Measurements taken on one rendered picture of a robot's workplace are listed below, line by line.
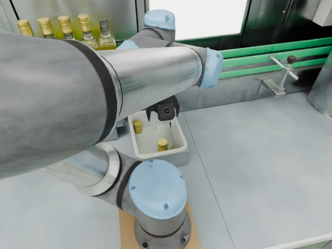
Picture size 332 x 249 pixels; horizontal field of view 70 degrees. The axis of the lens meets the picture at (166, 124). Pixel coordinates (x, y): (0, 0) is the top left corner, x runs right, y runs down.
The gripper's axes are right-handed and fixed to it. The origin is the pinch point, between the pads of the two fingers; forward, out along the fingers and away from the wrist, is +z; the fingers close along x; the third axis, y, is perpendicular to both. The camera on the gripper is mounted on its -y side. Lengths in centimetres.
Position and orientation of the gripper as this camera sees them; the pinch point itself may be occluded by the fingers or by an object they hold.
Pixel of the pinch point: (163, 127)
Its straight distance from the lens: 78.2
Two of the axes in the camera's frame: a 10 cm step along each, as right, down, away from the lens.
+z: 0.0, 7.2, 6.9
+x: -9.8, 1.5, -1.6
